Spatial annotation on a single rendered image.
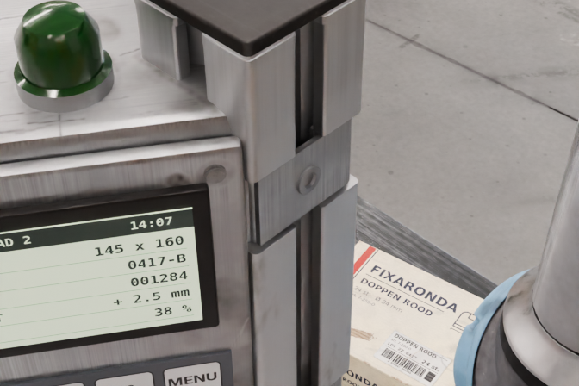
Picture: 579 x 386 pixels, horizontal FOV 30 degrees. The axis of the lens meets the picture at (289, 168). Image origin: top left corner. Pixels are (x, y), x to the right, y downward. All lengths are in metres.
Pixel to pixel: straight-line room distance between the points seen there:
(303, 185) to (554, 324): 0.39
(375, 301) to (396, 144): 1.58
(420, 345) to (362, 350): 0.05
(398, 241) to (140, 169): 0.88
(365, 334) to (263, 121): 0.70
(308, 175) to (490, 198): 2.14
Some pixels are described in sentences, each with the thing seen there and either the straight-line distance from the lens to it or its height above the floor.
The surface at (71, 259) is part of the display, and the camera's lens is 0.30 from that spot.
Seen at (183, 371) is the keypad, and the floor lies 1.38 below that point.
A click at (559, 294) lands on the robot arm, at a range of 0.66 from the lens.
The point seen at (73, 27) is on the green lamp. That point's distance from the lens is 0.28.
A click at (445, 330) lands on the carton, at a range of 0.98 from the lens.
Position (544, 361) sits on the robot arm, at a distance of 0.69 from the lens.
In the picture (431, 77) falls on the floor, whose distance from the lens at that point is 2.77.
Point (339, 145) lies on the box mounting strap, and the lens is 0.32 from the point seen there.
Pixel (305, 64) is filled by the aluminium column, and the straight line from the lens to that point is 0.30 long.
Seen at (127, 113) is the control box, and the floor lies 1.47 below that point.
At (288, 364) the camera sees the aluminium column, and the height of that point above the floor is 1.37.
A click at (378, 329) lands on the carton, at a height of 0.91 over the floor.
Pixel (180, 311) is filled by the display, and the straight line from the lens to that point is 0.32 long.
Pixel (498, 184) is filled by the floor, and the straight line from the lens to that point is 2.48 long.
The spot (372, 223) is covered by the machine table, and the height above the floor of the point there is 0.83.
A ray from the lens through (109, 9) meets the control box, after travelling 0.33.
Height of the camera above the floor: 1.65
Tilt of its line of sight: 42 degrees down
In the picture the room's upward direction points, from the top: 1 degrees counter-clockwise
